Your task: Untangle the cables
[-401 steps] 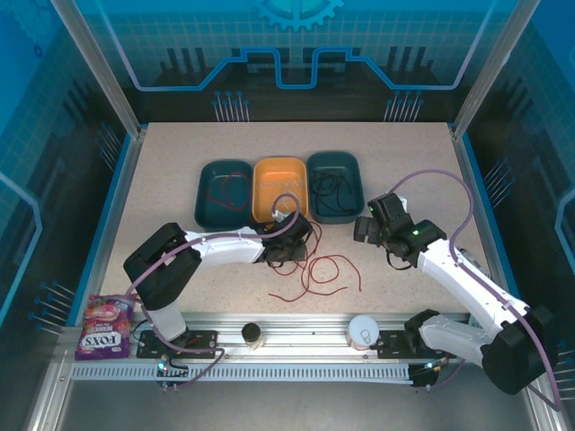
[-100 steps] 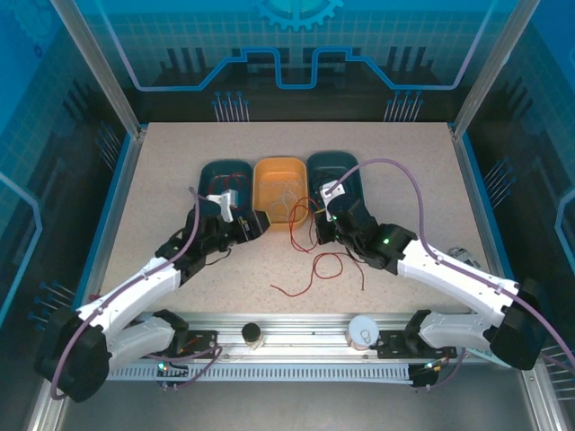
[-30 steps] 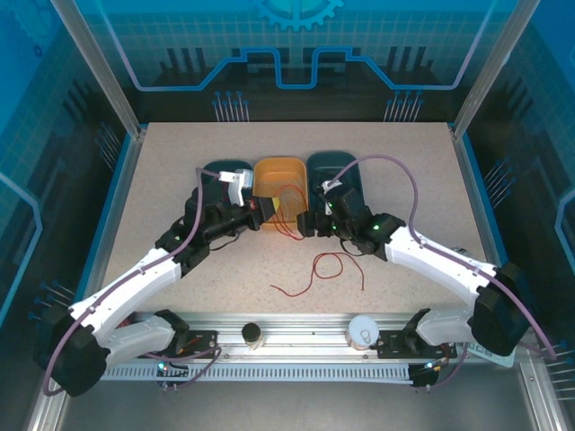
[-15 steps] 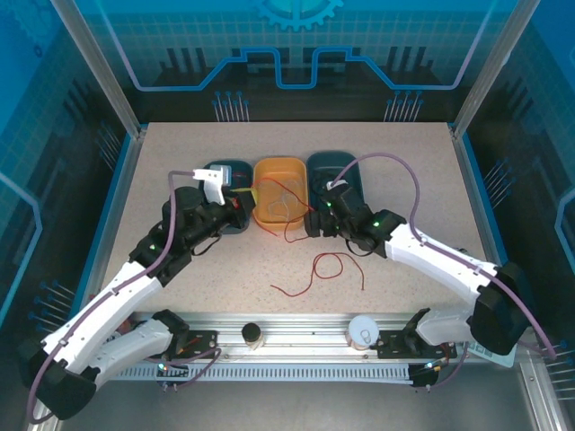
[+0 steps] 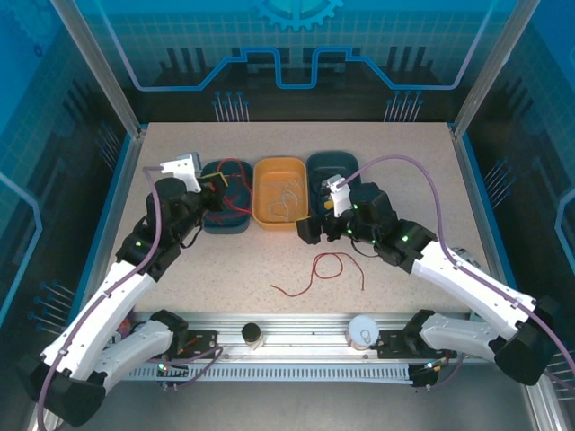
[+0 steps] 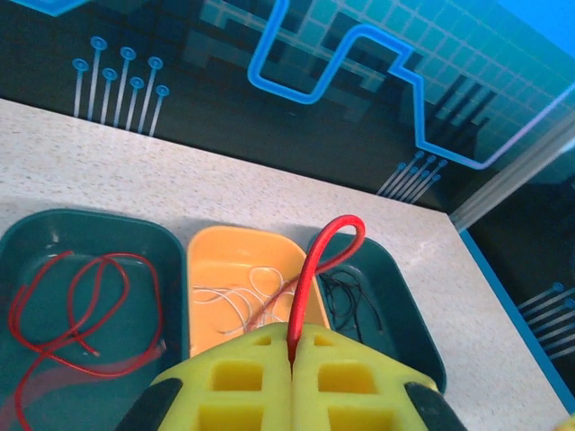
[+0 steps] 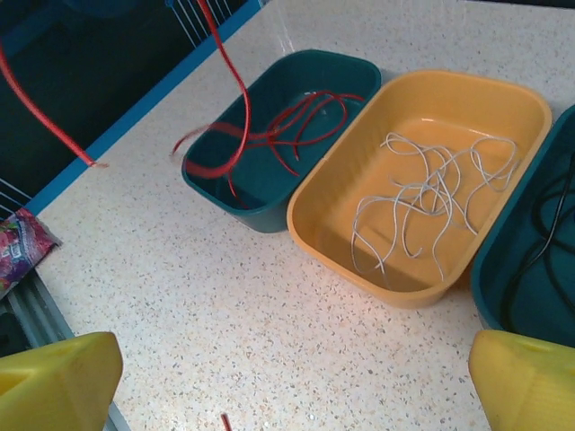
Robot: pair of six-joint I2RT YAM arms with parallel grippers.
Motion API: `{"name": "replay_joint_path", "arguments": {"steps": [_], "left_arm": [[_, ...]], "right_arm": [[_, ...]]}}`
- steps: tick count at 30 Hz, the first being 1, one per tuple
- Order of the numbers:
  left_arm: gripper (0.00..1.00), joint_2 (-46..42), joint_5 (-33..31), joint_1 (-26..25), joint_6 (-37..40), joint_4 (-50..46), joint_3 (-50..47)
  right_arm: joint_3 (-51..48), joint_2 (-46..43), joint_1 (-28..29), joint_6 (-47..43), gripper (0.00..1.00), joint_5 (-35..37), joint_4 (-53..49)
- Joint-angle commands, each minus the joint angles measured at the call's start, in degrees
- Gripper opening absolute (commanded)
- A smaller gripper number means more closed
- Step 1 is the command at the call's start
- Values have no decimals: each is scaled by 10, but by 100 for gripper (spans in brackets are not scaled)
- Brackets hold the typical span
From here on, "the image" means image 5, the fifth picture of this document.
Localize thin red cable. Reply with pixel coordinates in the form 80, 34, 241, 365
208, 157, 253, 225
270, 251, 367, 298

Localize thin white cable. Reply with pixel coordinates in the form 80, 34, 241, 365
259, 178, 307, 222

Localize dark teal plastic bin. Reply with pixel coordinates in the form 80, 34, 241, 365
306, 150, 364, 224
200, 157, 253, 237

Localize orange plastic bin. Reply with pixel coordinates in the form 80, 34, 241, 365
252, 156, 310, 233

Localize crumpled printed can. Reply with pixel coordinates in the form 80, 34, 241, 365
448, 245, 477, 264

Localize white round cap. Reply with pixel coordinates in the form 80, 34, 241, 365
347, 314, 381, 354

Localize small jar with dark lid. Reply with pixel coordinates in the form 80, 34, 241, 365
241, 321, 266, 351

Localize black connector block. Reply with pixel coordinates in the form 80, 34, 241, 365
155, 361, 190, 392
411, 363, 440, 392

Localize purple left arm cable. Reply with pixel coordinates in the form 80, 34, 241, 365
35, 164, 165, 427

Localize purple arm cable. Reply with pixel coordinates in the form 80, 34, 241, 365
35, 164, 165, 427
339, 154, 575, 391

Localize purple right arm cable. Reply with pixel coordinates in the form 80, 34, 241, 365
339, 154, 575, 391

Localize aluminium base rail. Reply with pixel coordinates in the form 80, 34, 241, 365
129, 312, 468, 365

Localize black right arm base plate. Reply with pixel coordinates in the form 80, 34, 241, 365
375, 330, 459, 360

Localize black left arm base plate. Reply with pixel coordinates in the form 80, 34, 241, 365
178, 330, 220, 360

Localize slotted white cable duct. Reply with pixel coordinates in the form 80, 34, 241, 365
125, 364, 417, 383

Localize aluminium frame post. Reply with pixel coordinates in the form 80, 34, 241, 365
450, 0, 543, 139
49, 0, 147, 138

